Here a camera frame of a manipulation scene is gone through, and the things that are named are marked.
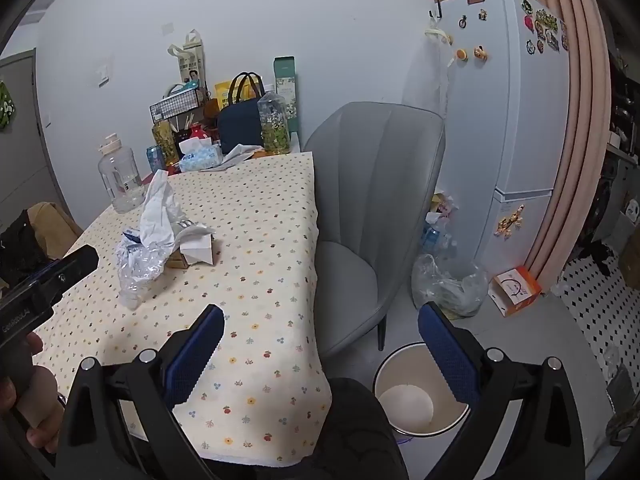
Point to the cluster of fridge magnets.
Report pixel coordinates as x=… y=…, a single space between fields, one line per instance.
x=545 y=25

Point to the green wall decoration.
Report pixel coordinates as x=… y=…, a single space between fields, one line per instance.
x=5 y=105

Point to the clear plastic bag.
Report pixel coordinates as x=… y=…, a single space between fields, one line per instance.
x=445 y=285

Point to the gold figure magnet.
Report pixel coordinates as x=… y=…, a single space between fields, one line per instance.
x=510 y=220

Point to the navy lunch bag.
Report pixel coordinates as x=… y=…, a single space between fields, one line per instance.
x=240 y=125

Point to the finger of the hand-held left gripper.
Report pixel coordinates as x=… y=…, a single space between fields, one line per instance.
x=70 y=270

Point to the white refrigerator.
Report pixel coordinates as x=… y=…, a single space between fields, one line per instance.
x=495 y=135

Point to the blue drink can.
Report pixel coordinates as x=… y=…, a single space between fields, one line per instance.
x=155 y=159

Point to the crumpled clear plastic wrap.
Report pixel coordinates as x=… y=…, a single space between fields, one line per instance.
x=137 y=272

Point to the white round waste bin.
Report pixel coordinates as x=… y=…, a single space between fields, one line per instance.
x=405 y=400

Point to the clear bottle with green plants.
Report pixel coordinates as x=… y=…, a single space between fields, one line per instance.
x=274 y=130

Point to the jar with yellow contents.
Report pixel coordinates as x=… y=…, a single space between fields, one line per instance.
x=165 y=140

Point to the white printed paper bag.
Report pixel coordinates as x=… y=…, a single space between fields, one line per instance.
x=192 y=67

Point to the small brown cardboard box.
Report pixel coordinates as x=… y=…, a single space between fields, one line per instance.
x=176 y=260

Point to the yellow snack packet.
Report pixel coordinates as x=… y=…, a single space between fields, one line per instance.
x=225 y=92

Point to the brown cardboard carton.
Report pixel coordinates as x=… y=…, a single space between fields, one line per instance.
x=631 y=262

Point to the tall green box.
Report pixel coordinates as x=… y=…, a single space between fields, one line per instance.
x=285 y=75

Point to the black cloth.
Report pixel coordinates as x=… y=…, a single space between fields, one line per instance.
x=20 y=250

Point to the tan cloth bag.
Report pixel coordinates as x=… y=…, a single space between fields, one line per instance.
x=50 y=225

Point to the clear glass jar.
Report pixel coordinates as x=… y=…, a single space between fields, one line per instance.
x=120 y=175

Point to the blue tissue pack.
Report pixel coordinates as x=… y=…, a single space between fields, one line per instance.
x=200 y=159

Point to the person's left hand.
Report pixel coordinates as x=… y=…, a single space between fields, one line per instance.
x=45 y=400

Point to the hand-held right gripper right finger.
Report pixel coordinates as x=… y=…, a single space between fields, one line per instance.
x=447 y=355

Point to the white black-dotted floor mat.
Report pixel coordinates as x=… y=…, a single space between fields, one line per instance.
x=600 y=305

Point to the orange round magnet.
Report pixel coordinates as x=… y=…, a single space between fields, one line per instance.
x=460 y=54

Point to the white cloth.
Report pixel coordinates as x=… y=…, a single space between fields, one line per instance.
x=240 y=155

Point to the grey upholstered chair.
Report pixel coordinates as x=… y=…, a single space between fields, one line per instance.
x=370 y=170

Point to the white folded paper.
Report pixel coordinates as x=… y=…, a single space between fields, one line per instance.
x=200 y=253

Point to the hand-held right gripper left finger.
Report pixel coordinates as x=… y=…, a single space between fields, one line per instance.
x=195 y=355

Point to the orange and white box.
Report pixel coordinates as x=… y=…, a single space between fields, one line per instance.
x=515 y=290

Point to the plastic bottle with blue label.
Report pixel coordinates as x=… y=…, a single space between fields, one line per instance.
x=432 y=237

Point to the crumpled white tissue pile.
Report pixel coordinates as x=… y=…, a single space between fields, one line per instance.
x=157 y=205

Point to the red container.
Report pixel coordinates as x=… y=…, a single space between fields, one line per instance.
x=197 y=133

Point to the grey door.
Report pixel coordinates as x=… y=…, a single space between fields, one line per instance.
x=20 y=160

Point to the dark shelf rack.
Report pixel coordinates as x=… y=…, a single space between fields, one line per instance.
x=625 y=110

